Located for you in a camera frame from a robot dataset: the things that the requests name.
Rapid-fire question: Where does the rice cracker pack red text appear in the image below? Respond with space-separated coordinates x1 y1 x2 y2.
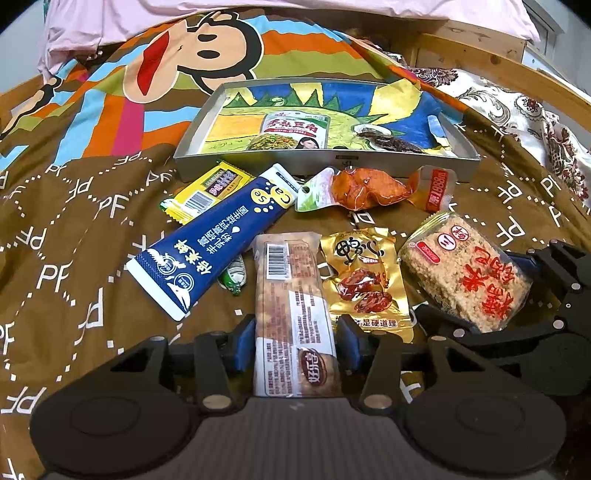
399 212 532 323

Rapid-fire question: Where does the gold duck snack packet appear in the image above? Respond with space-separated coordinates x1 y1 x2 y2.
321 227 414 343

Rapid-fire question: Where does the small green white candy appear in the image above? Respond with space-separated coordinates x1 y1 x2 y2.
217 255 246 296

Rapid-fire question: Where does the long biscuit bar package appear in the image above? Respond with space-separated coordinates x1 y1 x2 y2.
253 232 341 398

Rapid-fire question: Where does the blue milk stick package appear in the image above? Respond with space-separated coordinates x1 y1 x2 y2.
125 163 301 322

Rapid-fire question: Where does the orange tofu snack packet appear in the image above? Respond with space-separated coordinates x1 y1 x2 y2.
295 165 457 213

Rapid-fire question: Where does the yellow snack packet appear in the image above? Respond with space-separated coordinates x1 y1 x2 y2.
159 161 254 225

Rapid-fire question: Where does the dark snack clear packet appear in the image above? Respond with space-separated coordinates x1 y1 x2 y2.
353 124 423 154

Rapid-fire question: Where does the grey tray with dinosaur picture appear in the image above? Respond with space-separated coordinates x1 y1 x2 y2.
173 78 481 182

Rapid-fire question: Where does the green white tofu snack bag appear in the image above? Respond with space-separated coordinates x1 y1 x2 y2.
246 110 331 151

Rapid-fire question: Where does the white floral quilt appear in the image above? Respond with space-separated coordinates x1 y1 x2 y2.
410 67 590 206

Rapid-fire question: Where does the brown monkey cartoon blanket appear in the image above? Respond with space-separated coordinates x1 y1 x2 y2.
1 8 590 479

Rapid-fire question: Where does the pink hanging sheet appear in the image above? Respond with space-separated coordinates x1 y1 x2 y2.
38 0 541 80

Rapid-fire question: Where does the wooden bed frame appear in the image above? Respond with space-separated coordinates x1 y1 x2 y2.
398 20 590 130

